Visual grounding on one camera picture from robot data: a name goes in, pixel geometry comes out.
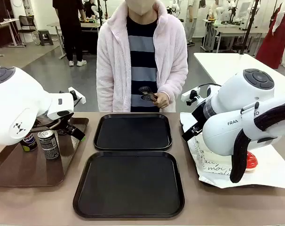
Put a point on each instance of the person's right pink-sleeved forearm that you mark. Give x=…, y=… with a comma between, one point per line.
x=105, y=94

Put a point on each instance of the black stand pole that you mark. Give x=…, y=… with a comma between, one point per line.
x=250, y=26

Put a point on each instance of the person in light trousers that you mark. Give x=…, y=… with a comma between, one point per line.
x=191, y=23

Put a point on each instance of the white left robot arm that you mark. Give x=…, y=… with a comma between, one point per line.
x=18, y=103

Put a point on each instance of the black Pepsi can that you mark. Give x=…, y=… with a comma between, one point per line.
x=29, y=144

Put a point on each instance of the red dress on mannequin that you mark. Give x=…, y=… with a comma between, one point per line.
x=274, y=40

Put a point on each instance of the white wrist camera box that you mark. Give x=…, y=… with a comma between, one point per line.
x=78, y=96
x=190, y=94

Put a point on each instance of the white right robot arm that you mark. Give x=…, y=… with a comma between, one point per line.
x=241, y=113

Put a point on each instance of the person's left hand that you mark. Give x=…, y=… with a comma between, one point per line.
x=163, y=100

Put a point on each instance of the dark tray under paper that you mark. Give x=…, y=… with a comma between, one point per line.
x=209, y=184

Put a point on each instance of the black can with white text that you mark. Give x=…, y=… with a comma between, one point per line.
x=49, y=147

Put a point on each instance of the black office chair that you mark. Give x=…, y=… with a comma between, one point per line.
x=27, y=26

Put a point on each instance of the white table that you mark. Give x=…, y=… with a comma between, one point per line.
x=217, y=66

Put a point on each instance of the black perforated tongs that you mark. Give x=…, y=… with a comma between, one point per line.
x=146, y=93

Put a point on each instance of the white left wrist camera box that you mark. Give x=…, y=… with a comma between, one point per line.
x=78, y=96

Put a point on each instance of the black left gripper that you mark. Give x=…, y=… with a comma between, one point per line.
x=62, y=124

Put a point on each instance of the brown plastic tray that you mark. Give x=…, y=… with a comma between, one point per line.
x=32, y=169

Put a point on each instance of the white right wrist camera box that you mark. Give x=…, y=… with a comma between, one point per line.
x=190, y=94

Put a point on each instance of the person in pink fleece jacket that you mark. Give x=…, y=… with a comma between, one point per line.
x=142, y=58

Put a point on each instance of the grey step stool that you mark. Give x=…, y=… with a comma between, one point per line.
x=45, y=37

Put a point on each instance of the white paper sheet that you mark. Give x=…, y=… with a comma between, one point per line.
x=274, y=169

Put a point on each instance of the person's left pink-sleeved forearm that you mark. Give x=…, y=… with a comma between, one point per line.
x=175, y=80

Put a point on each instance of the white workbench with equipment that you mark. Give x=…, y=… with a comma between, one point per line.
x=227, y=30

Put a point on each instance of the red glazed donut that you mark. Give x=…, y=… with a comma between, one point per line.
x=252, y=162

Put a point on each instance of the person in black clothes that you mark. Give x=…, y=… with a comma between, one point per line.
x=70, y=30

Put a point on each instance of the black plastic tray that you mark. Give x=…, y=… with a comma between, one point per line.
x=133, y=132
x=129, y=186

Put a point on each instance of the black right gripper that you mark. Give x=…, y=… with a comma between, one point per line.
x=199, y=116

